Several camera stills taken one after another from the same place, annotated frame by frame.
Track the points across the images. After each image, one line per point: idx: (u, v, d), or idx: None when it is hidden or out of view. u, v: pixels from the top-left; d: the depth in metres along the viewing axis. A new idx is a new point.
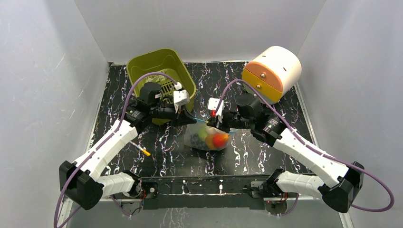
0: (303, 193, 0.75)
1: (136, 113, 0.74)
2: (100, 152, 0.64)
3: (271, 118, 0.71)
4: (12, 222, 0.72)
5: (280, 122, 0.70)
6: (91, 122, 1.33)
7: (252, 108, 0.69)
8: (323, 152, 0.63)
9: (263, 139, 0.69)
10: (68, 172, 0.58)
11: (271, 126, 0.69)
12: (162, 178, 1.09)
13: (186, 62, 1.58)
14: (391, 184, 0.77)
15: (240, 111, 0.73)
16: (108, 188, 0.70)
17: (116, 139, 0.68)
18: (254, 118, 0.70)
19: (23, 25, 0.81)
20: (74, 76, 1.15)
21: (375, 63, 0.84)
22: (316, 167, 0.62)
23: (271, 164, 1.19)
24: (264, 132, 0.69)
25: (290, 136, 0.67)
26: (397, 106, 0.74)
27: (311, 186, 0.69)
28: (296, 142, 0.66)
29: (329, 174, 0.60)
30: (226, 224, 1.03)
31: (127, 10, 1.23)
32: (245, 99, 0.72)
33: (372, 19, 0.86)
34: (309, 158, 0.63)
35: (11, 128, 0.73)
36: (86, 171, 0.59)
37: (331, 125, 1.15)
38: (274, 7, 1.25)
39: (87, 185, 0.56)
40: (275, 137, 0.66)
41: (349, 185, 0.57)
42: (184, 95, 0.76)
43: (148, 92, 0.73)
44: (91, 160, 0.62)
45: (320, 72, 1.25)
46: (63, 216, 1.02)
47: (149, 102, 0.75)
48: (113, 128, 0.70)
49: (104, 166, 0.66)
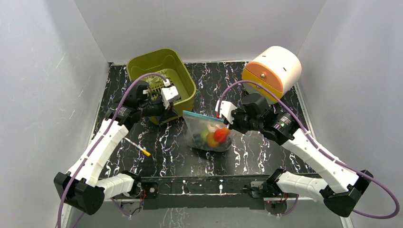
0: (303, 194, 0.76)
1: (123, 109, 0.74)
2: (93, 157, 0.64)
3: (282, 116, 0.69)
4: (12, 222, 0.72)
5: (292, 121, 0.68)
6: (91, 122, 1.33)
7: (257, 105, 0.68)
8: (335, 158, 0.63)
9: (274, 137, 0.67)
10: (63, 183, 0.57)
11: (283, 124, 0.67)
12: (162, 178, 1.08)
13: (186, 62, 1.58)
14: (391, 184, 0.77)
15: (248, 111, 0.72)
16: (109, 190, 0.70)
17: (107, 140, 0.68)
18: (261, 116, 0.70)
19: (23, 26, 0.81)
20: (74, 76, 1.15)
21: (376, 63, 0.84)
22: (326, 172, 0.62)
23: (271, 164, 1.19)
24: (274, 130, 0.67)
25: (303, 137, 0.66)
26: (397, 106, 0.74)
27: (311, 188, 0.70)
28: (308, 144, 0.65)
29: (339, 181, 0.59)
30: (226, 224, 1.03)
31: (127, 10, 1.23)
32: (251, 97, 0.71)
33: (372, 19, 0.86)
34: (320, 163, 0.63)
35: (12, 128, 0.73)
36: (81, 179, 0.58)
37: (331, 125, 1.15)
38: (275, 8, 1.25)
39: (85, 192, 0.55)
40: (288, 137, 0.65)
41: (357, 194, 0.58)
42: (175, 92, 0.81)
43: (137, 87, 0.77)
44: (84, 167, 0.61)
45: (320, 73, 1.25)
46: (63, 216, 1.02)
47: (137, 97, 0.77)
48: (102, 130, 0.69)
49: (100, 170, 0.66)
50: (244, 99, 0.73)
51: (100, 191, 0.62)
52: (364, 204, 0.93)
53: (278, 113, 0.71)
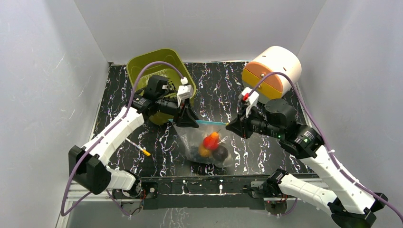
0: (307, 200, 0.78)
1: (142, 100, 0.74)
2: (110, 137, 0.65)
3: (306, 129, 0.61)
4: (12, 221, 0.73)
5: (316, 136, 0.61)
6: (91, 122, 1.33)
7: (283, 116, 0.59)
8: (355, 180, 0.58)
9: (294, 152, 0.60)
10: (78, 156, 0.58)
11: (307, 139, 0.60)
12: (162, 178, 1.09)
13: (186, 62, 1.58)
14: (391, 185, 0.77)
15: (269, 118, 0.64)
16: (115, 177, 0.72)
17: (123, 124, 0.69)
18: (284, 127, 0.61)
19: (23, 25, 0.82)
20: (74, 77, 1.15)
21: (376, 63, 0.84)
22: (344, 194, 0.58)
23: (271, 164, 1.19)
24: (295, 144, 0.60)
25: (326, 156, 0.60)
26: (397, 106, 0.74)
27: (318, 199, 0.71)
28: (330, 164, 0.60)
29: (357, 203, 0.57)
30: (226, 225, 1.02)
31: (127, 10, 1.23)
32: (277, 105, 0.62)
33: (372, 20, 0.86)
34: (340, 184, 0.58)
35: (12, 127, 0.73)
36: (95, 155, 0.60)
37: (331, 125, 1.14)
38: (275, 8, 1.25)
39: (97, 167, 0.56)
40: (310, 154, 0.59)
41: (372, 217, 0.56)
42: (187, 89, 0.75)
43: (157, 81, 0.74)
44: (100, 145, 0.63)
45: (320, 73, 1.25)
46: (61, 223, 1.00)
47: (157, 92, 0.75)
48: (120, 115, 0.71)
49: (112, 152, 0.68)
50: (268, 104, 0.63)
51: (108, 174, 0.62)
52: None
53: (301, 125, 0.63)
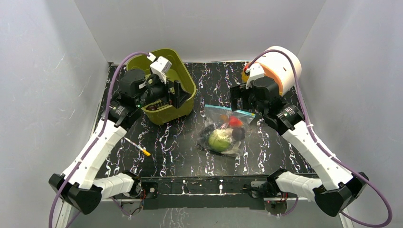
0: (300, 193, 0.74)
1: (120, 109, 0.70)
2: (88, 160, 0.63)
3: (287, 107, 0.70)
4: (12, 221, 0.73)
5: (297, 112, 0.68)
6: (91, 122, 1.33)
7: (268, 91, 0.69)
8: (332, 155, 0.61)
9: (274, 126, 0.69)
10: (58, 185, 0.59)
11: (287, 114, 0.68)
12: (162, 178, 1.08)
13: (186, 62, 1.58)
14: (392, 185, 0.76)
15: (257, 95, 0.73)
16: (108, 189, 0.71)
17: (101, 143, 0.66)
18: (268, 102, 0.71)
19: (23, 26, 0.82)
20: (74, 77, 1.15)
21: (376, 63, 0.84)
22: (321, 167, 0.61)
23: (271, 164, 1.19)
24: (277, 119, 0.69)
25: (304, 130, 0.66)
26: (396, 106, 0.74)
27: (306, 186, 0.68)
28: (308, 137, 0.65)
29: (331, 177, 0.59)
30: (226, 225, 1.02)
31: (127, 10, 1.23)
32: (264, 81, 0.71)
33: (372, 19, 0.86)
34: (316, 157, 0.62)
35: (12, 126, 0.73)
36: (75, 184, 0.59)
37: (331, 125, 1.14)
38: (274, 8, 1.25)
39: (78, 196, 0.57)
40: (288, 127, 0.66)
41: (349, 194, 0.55)
42: (165, 61, 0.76)
43: (130, 83, 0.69)
44: (79, 171, 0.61)
45: (320, 72, 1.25)
46: (63, 216, 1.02)
47: (133, 94, 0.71)
48: (97, 132, 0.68)
49: (95, 172, 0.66)
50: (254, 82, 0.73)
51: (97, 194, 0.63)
52: (364, 204, 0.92)
53: (285, 104, 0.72)
